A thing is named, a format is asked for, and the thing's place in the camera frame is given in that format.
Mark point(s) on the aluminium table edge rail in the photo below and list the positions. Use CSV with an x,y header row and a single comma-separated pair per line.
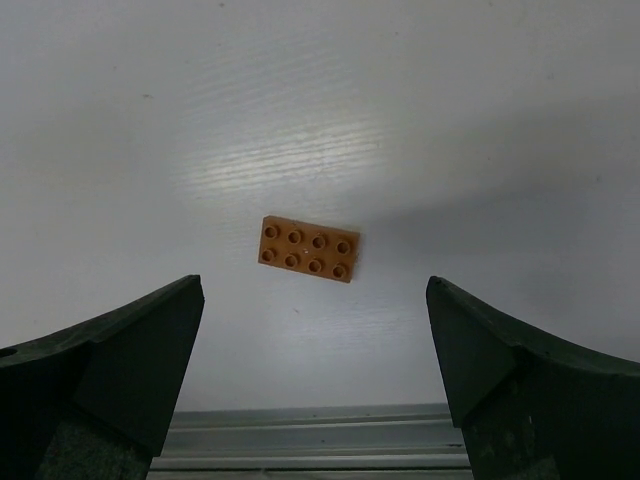
x,y
381,437

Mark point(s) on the orange-brown lego plate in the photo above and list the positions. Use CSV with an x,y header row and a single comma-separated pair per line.
x,y
319,251

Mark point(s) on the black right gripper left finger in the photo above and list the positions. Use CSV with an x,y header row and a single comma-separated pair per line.
x,y
95,400

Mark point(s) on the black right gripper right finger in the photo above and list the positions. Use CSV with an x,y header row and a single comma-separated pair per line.
x,y
531,405

